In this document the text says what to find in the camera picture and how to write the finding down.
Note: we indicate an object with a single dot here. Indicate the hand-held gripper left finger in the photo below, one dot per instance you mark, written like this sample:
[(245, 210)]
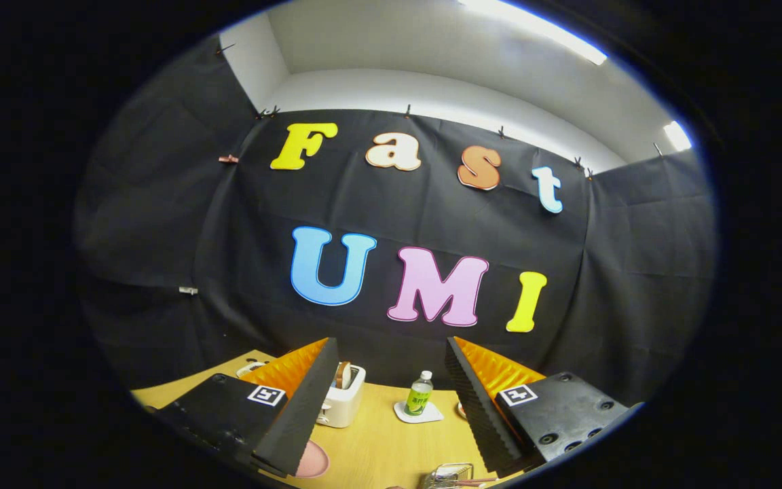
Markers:
[(309, 404)]

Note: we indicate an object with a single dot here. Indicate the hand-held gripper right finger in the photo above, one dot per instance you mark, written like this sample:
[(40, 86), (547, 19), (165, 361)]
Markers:
[(476, 404)]

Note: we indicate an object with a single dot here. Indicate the white toaster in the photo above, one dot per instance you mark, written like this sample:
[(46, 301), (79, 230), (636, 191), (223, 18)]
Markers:
[(347, 407)]

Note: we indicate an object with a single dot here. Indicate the white square coaster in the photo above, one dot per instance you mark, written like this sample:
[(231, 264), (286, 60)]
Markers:
[(435, 414)]

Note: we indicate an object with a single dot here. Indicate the tall toast bread slice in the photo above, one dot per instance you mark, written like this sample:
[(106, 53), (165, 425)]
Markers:
[(343, 375)]

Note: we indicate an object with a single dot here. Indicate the green label drink bottle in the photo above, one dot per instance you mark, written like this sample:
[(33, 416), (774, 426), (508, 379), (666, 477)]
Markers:
[(419, 401)]

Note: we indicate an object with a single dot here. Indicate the pink round plate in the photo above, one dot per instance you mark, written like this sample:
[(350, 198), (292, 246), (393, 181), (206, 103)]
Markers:
[(313, 462)]

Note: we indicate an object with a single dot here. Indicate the white divided condiment tray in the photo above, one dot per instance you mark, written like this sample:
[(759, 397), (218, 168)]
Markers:
[(250, 369)]

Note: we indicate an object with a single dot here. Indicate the silver metal cloth clip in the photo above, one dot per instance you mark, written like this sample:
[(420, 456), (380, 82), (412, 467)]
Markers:
[(188, 291)]

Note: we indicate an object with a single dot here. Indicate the copper cloth clip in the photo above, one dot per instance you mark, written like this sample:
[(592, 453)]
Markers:
[(228, 159)]

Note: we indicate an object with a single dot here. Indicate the short ceiling light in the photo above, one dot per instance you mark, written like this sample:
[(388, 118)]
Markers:
[(677, 136)]

